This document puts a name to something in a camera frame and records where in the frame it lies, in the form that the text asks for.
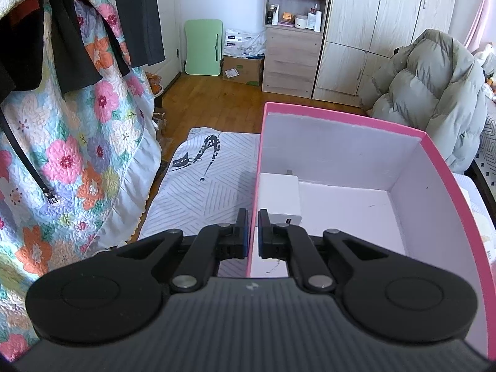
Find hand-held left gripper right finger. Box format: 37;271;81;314
258;209;389;294

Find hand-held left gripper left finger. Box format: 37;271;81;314
116;208;250;294

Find white plug adapter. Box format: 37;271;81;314
256;169;302;226

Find pink cardboard box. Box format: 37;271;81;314
246;101;496;361

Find white cat print sheet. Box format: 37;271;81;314
137;126;261;280

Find brown cardboard box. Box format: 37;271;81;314
222;56;265;87

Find bowl of oranges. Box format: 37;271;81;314
145;72;166;97

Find wooden shelf cabinet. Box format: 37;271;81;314
261;0;334;99

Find floral quilt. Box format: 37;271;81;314
0;0;162;363

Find white paper packs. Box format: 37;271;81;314
224;29;267;60

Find grey puffer jacket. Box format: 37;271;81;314
360;29;487;175

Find black belt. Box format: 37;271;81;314
0;112;59;204

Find dark grey hanging garment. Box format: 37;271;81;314
108;0;166;69

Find light wooden wardrobe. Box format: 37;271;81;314
312;0;460;108

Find black hanging garment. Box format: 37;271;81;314
42;0;131;94

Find black hanging jacket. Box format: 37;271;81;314
0;8;46;101

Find dark red garment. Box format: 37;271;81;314
8;0;40;28

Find pink curtain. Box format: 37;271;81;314
463;0;496;57

